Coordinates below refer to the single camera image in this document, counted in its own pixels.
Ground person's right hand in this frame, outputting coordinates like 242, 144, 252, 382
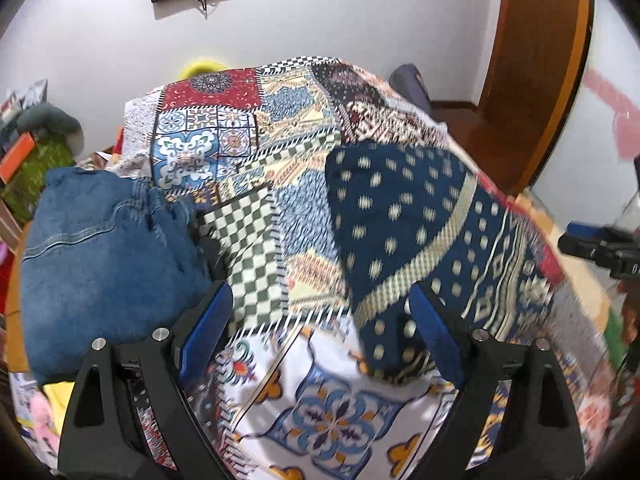
617, 279, 640, 347

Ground pink wall decoration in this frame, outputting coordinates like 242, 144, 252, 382
582, 66, 640, 162

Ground folded black garment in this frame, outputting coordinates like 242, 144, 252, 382
197, 236, 227, 282

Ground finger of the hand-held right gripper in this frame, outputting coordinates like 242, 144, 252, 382
557, 220, 621, 272

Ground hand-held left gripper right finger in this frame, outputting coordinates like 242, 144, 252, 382
407, 280, 587, 480

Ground green patterned cloth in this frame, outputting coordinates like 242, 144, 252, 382
0, 141, 77, 223

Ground navy chair back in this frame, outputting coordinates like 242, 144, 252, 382
389, 63, 434, 112

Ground orange box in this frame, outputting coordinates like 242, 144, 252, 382
0, 132, 38, 184

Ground yellow cloth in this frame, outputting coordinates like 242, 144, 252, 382
42, 381, 77, 414

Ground patchwork printed bedspread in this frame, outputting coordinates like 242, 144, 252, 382
15, 55, 632, 480

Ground folded blue jeans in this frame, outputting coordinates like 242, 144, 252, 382
20, 166, 214, 387

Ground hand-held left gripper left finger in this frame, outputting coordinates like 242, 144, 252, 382
57, 280, 236, 480

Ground yellow plush object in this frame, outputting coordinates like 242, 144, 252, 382
179, 59, 229, 82

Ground brown wooden door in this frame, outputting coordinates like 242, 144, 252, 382
472, 0, 597, 197

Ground navy patterned hoodie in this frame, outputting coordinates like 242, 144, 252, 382
324, 141, 577, 387

